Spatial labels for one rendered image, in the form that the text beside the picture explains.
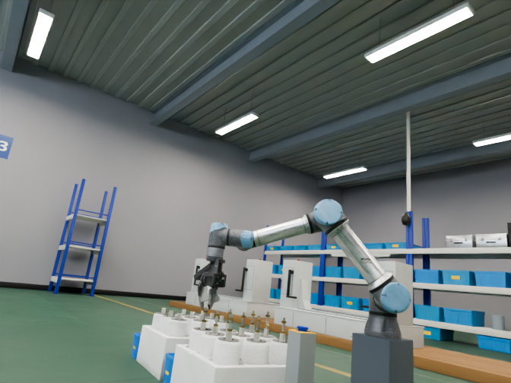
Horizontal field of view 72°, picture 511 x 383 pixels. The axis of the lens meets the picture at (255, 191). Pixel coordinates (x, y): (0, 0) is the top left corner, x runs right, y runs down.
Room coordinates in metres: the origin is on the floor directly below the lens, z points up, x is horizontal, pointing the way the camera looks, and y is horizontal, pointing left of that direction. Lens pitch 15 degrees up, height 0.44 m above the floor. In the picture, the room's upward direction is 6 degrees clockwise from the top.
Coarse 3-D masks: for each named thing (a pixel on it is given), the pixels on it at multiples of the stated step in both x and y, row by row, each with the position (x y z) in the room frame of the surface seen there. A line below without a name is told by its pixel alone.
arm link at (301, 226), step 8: (304, 216) 1.61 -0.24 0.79; (280, 224) 1.63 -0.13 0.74; (288, 224) 1.61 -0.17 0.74; (296, 224) 1.61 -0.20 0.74; (304, 224) 1.60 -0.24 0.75; (312, 224) 1.59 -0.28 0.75; (256, 232) 1.63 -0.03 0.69; (264, 232) 1.62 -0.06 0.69; (272, 232) 1.62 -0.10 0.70; (280, 232) 1.61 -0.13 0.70; (288, 232) 1.61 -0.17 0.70; (296, 232) 1.61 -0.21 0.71; (304, 232) 1.62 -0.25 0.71; (312, 232) 1.61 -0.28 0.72; (256, 240) 1.63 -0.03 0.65; (264, 240) 1.63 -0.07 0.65; (272, 240) 1.63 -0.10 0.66; (248, 248) 1.66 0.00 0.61
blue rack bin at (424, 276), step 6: (414, 270) 5.63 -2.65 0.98; (420, 270) 5.56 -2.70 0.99; (426, 270) 5.49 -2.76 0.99; (432, 270) 5.41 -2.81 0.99; (438, 270) 5.34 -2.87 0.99; (420, 276) 5.57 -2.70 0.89; (426, 276) 5.49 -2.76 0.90; (432, 276) 5.42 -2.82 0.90; (438, 276) 5.36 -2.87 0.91; (420, 282) 5.58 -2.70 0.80; (426, 282) 5.50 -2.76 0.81; (432, 282) 5.43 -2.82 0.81; (438, 282) 5.36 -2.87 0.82
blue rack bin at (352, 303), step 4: (344, 296) 6.65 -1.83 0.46; (344, 300) 6.65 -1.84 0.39; (348, 300) 6.59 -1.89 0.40; (352, 300) 6.52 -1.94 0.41; (356, 300) 6.46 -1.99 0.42; (360, 300) 6.46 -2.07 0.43; (344, 304) 6.65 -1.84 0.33; (348, 304) 6.58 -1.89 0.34; (352, 304) 6.52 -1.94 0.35; (356, 304) 6.46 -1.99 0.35; (360, 304) 6.47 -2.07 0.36; (344, 308) 6.66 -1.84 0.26; (348, 308) 6.59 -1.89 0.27; (352, 308) 6.53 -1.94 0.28; (356, 308) 6.46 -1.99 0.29; (360, 308) 6.48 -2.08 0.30
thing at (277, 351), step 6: (270, 342) 1.47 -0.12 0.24; (276, 342) 1.44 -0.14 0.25; (270, 348) 1.46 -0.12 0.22; (276, 348) 1.43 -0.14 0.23; (282, 348) 1.43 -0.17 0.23; (270, 354) 1.45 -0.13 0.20; (276, 354) 1.43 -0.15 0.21; (282, 354) 1.43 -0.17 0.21; (270, 360) 1.45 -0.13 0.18; (276, 360) 1.43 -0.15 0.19; (282, 360) 1.43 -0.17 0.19
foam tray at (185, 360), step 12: (180, 348) 1.54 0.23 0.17; (180, 360) 1.52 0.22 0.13; (192, 360) 1.42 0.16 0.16; (204, 360) 1.34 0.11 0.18; (240, 360) 1.44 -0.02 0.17; (180, 372) 1.51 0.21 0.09; (192, 372) 1.40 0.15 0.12; (204, 372) 1.32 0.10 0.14; (216, 372) 1.26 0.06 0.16; (228, 372) 1.28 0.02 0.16; (240, 372) 1.30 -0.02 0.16; (252, 372) 1.32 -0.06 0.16; (264, 372) 1.35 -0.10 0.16; (276, 372) 1.37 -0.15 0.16
